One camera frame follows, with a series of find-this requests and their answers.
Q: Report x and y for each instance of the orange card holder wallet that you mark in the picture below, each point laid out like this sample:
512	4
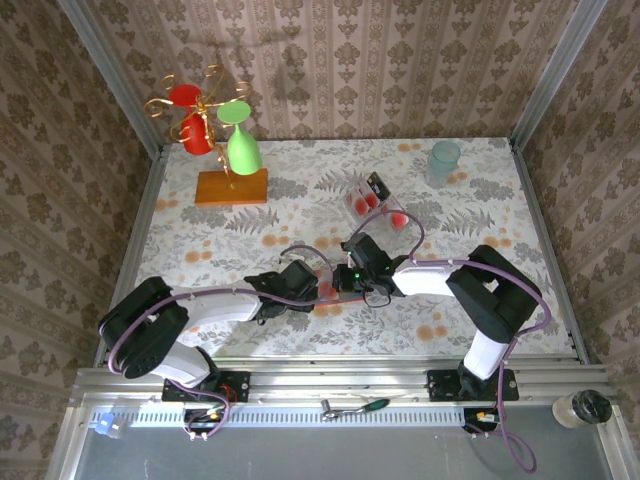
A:
350	300

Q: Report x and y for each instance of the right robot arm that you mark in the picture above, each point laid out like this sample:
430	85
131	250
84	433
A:
425	280

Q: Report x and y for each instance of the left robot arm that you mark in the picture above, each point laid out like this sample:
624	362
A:
220	307

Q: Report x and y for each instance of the black and red credit card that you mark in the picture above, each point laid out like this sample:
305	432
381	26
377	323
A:
398	221

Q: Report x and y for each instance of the black VIP credit card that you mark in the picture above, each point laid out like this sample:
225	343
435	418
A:
379	184

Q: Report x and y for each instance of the teal plastic cup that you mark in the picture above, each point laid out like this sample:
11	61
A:
442	165

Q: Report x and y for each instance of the black connector yellow plug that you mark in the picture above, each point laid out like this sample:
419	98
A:
205	417
480	417

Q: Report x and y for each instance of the green wine glass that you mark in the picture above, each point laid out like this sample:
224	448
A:
244	152

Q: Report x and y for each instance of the grey metal panel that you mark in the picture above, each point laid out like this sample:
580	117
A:
325	455

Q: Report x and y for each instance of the red wine glass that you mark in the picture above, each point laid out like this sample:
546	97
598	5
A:
195	135

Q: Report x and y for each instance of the blue white connector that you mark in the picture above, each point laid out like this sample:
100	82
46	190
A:
104	424

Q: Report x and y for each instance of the clear jar black lid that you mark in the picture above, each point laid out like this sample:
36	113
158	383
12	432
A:
592	406

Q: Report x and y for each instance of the aluminium frame rail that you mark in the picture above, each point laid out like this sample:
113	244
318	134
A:
350	380

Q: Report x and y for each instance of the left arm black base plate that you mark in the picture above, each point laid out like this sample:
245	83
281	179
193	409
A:
240	386

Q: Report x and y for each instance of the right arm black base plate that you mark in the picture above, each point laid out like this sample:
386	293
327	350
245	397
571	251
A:
440	386

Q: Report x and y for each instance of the aluminium table side rail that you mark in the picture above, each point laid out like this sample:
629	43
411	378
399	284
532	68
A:
145	210
537	210

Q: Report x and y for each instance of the aluminium corner post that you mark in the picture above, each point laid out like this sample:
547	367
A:
550	75
120	85

